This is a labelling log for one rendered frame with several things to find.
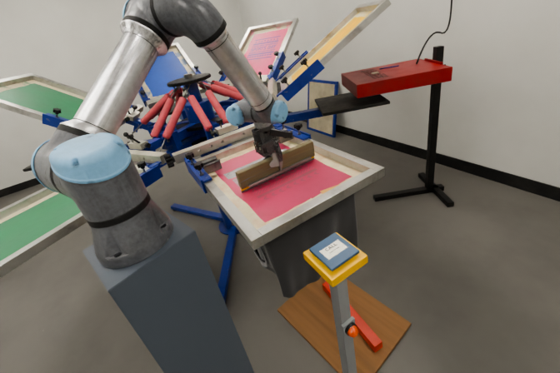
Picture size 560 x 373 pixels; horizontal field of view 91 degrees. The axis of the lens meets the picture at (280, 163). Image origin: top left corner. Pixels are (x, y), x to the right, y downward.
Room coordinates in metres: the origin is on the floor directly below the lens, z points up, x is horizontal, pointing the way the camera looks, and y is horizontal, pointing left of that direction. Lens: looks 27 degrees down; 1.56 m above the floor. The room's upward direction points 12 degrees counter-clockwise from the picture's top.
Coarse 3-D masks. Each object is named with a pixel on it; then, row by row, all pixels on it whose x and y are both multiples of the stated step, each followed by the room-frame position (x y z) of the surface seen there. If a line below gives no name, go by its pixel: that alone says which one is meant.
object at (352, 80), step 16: (400, 64) 2.11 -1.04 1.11; (416, 64) 2.00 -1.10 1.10; (432, 64) 1.90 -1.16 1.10; (352, 80) 1.93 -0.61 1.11; (368, 80) 1.83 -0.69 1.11; (384, 80) 1.76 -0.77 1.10; (400, 80) 1.76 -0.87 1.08; (416, 80) 1.75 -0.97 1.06; (432, 80) 1.74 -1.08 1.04; (448, 80) 1.74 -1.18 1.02; (368, 96) 1.77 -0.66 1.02
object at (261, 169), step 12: (300, 144) 1.15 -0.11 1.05; (312, 144) 1.15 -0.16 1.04; (288, 156) 1.09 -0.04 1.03; (300, 156) 1.12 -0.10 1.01; (312, 156) 1.15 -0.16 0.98; (252, 168) 1.02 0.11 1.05; (264, 168) 1.04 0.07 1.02; (276, 168) 1.06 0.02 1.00; (240, 180) 0.99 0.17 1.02; (252, 180) 1.01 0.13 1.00
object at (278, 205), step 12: (240, 156) 1.39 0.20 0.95; (228, 168) 1.26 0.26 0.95; (228, 180) 1.14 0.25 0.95; (240, 192) 1.01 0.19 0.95; (288, 192) 0.93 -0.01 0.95; (300, 192) 0.91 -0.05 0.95; (252, 204) 0.90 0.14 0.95; (264, 204) 0.89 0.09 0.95; (276, 204) 0.87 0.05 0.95; (288, 204) 0.85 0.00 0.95; (264, 216) 0.81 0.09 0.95; (276, 216) 0.79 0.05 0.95
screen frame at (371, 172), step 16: (240, 144) 1.46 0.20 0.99; (320, 144) 1.24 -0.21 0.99; (336, 160) 1.11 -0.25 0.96; (352, 160) 1.02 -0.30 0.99; (368, 176) 0.87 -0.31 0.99; (208, 192) 1.06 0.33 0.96; (336, 192) 0.81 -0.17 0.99; (352, 192) 0.83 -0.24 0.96; (224, 208) 0.86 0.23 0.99; (304, 208) 0.76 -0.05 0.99; (320, 208) 0.77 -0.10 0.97; (240, 224) 0.75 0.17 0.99; (272, 224) 0.71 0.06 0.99; (288, 224) 0.71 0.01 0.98; (256, 240) 0.66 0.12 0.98
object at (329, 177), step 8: (280, 144) 1.43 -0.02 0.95; (248, 152) 1.41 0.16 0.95; (256, 152) 1.39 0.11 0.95; (256, 160) 1.29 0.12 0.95; (312, 160) 1.16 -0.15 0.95; (320, 168) 1.07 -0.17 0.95; (328, 168) 1.05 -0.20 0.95; (320, 176) 1.01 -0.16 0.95; (328, 176) 0.99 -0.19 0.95; (336, 176) 0.98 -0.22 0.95; (344, 176) 0.97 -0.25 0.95; (304, 184) 0.97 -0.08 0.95; (312, 184) 0.95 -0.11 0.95; (320, 184) 0.94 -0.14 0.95; (328, 184) 0.93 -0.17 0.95; (336, 184) 0.92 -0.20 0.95; (304, 192) 0.91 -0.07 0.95; (312, 192) 0.90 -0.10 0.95; (320, 192) 0.89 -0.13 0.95
